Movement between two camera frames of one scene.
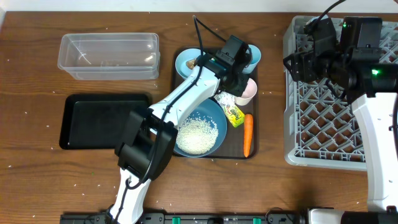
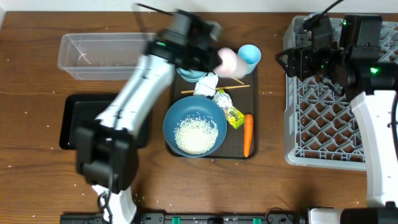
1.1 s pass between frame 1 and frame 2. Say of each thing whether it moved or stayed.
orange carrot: stayed
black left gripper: moved
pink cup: moved
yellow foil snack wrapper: stayed
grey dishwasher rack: stayed
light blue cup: stayed
